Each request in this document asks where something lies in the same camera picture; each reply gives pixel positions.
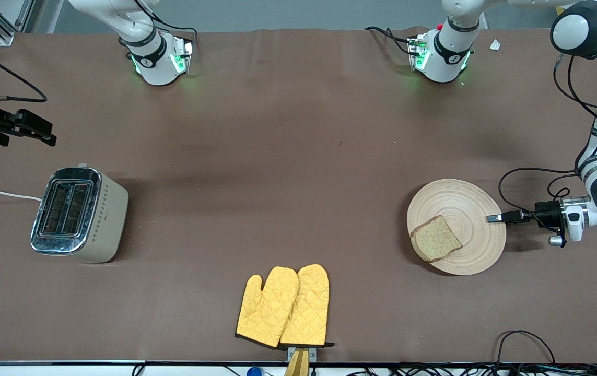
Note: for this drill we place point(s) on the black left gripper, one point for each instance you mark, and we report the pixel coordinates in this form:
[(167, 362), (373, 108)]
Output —
[(545, 213)]

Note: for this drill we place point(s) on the round wooden plate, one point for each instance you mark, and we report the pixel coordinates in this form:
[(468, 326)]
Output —
[(465, 203)]

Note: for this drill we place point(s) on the brown bread slice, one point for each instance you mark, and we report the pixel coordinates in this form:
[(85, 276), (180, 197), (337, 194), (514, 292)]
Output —
[(436, 240)]

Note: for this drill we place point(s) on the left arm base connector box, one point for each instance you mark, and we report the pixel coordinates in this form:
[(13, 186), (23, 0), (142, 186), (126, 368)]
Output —
[(417, 52)]

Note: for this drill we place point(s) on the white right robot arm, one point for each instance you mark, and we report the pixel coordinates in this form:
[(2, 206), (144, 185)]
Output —
[(154, 62)]

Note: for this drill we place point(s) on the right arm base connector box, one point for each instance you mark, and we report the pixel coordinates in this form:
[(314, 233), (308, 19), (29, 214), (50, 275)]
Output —
[(183, 55)]

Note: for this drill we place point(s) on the beige and chrome toaster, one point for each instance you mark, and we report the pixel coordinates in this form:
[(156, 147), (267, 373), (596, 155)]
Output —
[(105, 219)]

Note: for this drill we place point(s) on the small white paper scrap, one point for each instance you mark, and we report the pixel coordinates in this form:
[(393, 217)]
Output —
[(495, 45)]

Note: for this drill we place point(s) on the yellow quilted oven mitt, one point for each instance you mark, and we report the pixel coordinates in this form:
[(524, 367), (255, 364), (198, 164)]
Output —
[(267, 308), (308, 303)]

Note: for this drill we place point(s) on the wooden stick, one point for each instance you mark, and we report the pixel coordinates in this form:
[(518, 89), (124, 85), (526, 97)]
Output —
[(298, 365)]

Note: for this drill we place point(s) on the blue round cap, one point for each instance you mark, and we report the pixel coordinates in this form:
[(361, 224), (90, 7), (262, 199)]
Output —
[(254, 372)]

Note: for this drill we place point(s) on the grey metal bracket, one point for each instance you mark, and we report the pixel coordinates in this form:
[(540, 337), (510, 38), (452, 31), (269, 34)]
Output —
[(311, 355)]

